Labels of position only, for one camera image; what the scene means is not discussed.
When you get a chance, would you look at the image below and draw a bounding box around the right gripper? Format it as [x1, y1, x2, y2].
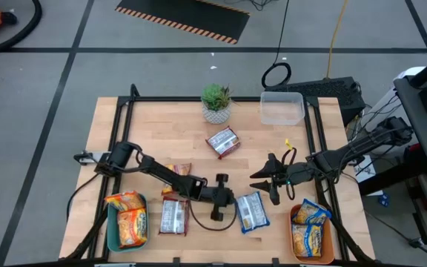
[249, 153, 317, 206]

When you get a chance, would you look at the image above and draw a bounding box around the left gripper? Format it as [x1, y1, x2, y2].
[200, 173, 237, 223]

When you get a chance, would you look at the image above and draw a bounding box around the blue soy sauce ramen pack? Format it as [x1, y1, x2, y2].
[291, 198, 333, 226]
[234, 191, 271, 234]
[291, 222, 325, 259]

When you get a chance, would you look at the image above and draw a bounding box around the red roast beef ramen pack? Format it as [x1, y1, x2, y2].
[158, 196, 191, 237]
[205, 125, 242, 160]
[160, 162, 193, 197]

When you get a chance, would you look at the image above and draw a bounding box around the orange chicken ramen pack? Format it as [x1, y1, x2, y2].
[116, 206, 149, 249]
[104, 191, 147, 212]

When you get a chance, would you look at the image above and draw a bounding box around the clear plastic bin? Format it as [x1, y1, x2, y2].
[259, 91, 306, 126]

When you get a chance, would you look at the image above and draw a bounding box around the potted succulent patterned pot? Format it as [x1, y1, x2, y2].
[200, 83, 234, 125]

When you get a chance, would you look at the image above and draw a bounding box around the orange plastic bin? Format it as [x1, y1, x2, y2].
[289, 202, 336, 266]

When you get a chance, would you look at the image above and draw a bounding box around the white paper sheet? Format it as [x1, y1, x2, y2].
[354, 155, 377, 183]

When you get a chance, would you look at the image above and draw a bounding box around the black computer case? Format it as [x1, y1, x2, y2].
[264, 76, 367, 126]

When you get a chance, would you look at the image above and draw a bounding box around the teal plastic bin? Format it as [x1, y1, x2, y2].
[105, 192, 150, 254]

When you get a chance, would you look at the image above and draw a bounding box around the black striped floor mat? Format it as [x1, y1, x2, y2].
[115, 0, 251, 45]

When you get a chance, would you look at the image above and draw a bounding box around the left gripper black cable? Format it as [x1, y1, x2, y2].
[188, 198, 239, 231]

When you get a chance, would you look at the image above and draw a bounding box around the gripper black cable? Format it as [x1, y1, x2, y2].
[282, 146, 298, 201]
[188, 198, 239, 231]

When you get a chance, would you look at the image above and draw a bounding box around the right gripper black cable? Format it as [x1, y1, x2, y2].
[282, 146, 298, 201]

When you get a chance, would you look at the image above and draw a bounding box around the black coiled floor cable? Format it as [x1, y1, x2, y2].
[260, 0, 293, 89]

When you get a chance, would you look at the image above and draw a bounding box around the black aluminium table frame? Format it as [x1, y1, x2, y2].
[61, 83, 376, 267]

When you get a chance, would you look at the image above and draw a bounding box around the yellow cable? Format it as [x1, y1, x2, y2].
[326, 0, 349, 79]

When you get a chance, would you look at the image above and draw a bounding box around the black floor power cable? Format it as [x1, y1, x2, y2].
[365, 211, 427, 264]

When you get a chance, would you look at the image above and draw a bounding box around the black vacuum hose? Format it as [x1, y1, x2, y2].
[0, 0, 43, 56]

